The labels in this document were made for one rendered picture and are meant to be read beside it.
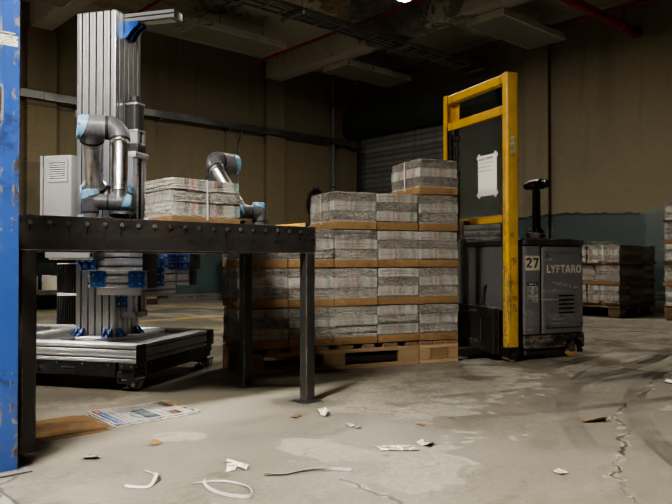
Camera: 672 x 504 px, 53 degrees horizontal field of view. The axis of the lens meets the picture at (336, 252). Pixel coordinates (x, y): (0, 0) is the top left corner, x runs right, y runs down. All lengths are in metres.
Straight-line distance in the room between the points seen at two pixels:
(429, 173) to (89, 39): 2.15
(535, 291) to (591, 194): 5.90
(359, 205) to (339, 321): 0.71
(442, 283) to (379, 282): 0.45
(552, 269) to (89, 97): 3.05
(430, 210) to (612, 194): 6.17
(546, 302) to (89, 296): 2.84
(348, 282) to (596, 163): 6.85
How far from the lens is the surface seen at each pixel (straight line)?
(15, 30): 2.40
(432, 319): 4.36
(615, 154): 10.34
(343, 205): 4.07
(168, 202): 3.29
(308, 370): 3.14
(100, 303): 3.97
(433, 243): 4.36
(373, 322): 4.16
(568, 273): 4.81
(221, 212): 3.39
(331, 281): 4.02
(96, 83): 4.12
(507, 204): 4.46
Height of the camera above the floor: 0.64
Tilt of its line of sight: 1 degrees up
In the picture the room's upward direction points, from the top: straight up
